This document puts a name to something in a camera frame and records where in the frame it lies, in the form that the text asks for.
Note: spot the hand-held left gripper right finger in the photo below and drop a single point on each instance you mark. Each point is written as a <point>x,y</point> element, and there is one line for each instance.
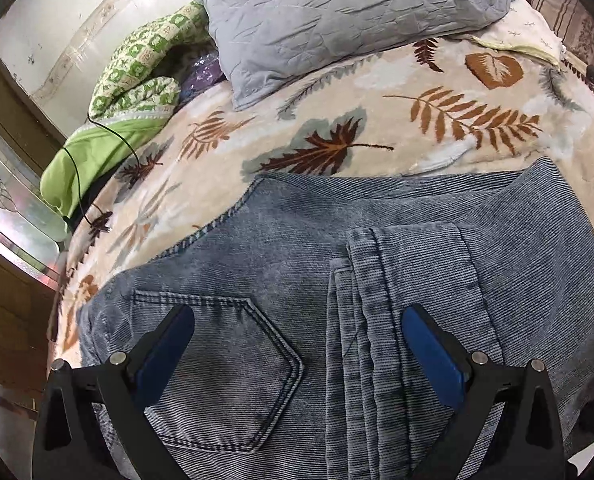
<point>429,355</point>

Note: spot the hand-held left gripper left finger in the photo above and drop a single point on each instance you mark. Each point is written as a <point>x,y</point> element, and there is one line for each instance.
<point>162,355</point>

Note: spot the blue denim pants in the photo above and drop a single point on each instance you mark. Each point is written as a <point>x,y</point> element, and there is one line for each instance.
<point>302,240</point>

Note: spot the wooden door with glass panel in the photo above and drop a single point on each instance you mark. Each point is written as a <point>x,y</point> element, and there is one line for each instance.
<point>7,280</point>

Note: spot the dark cloth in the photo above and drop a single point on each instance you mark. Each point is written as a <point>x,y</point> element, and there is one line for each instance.
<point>87,200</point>

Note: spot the plain green pillow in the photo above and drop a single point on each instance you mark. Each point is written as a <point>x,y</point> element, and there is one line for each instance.
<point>97,155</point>

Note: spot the leaf print blanket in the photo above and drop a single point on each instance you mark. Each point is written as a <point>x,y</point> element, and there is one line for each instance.
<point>402,130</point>

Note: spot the purple plastic bag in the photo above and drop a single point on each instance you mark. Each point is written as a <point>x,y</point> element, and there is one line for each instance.
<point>202,72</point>

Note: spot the green patterned quilt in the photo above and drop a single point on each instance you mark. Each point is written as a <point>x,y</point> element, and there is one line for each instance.
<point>137,65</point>

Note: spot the cream pillow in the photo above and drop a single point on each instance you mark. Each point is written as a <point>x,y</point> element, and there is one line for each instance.
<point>522,27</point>

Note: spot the grey pillow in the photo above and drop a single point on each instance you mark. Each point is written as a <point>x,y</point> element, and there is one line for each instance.
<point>337,15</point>

